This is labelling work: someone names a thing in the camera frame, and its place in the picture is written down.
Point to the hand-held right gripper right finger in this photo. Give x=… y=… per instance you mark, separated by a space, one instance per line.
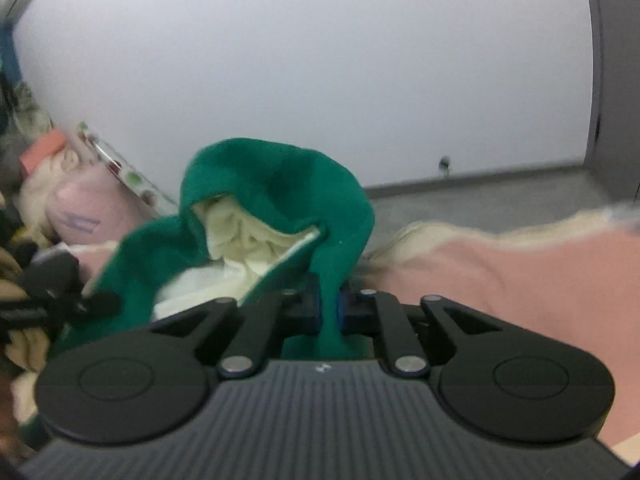
x=344 y=311

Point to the orange pink box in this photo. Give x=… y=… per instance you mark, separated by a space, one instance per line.
x=42 y=152

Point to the metal door stopper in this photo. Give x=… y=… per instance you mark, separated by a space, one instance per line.
x=444 y=164

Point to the grey door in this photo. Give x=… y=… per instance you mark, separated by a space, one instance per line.
x=617 y=85

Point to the cream plush cloth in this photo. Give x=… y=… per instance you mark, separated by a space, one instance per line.
x=42 y=190

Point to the green hoodie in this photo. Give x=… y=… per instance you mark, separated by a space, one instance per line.
x=280 y=175

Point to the floral cloth strip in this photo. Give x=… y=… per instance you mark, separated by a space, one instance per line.
x=130 y=175

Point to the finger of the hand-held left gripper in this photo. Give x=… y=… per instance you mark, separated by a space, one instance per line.
x=97 y=304

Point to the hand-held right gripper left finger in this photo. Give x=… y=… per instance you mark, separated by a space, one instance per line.
x=306 y=307

